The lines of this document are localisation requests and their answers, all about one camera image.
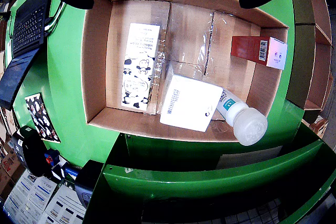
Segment shallow cardboard tray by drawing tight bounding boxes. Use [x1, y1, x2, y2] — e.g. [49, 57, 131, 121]
[81, 0, 289, 143]

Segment white printed info board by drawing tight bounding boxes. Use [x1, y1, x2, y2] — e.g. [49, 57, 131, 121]
[3, 170, 88, 224]

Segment black laptop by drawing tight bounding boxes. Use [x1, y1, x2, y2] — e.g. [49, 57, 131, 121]
[0, 0, 53, 111]

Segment flattened patterned carton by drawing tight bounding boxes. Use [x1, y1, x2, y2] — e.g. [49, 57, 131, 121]
[25, 92, 61, 144]

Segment black device with logo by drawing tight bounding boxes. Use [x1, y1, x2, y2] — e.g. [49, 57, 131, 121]
[74, 159, 105, 209]

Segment silver metal tube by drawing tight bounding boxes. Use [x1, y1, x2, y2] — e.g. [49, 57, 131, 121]
[44, 0, 66, 36]

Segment blue white small packages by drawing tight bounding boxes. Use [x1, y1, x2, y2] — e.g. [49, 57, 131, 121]
[44, 148, 79, 180]

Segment black round device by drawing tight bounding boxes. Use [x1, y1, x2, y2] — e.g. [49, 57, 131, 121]
[12, 126, 50, 178]

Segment red printed cardboard boxes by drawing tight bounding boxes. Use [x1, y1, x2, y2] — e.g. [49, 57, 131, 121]
[0, 140, 26, 201]

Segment white carton box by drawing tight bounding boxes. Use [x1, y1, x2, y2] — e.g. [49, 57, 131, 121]
[159, 73, 224, 132]

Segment cow print hand cream box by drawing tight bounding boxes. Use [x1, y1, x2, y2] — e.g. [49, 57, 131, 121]
[120, 23, 161, 111]

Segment white bottle frosted cap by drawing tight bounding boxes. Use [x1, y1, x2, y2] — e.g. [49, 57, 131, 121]
[215, 89, 268, 146]

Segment red carton box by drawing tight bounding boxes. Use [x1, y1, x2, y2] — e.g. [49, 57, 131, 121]
[230, 36, 288, 70]

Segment grey paper sheet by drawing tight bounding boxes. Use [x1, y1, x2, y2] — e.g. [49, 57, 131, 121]
[216, 145, 284, 170]

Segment open cardboard box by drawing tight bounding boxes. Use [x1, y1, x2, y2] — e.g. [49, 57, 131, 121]
[285, 23, 335, 124]
[291, 0, 333, 48]

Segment green metal shelf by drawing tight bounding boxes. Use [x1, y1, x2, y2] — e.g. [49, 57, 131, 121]
[86, 123, 336, 224]

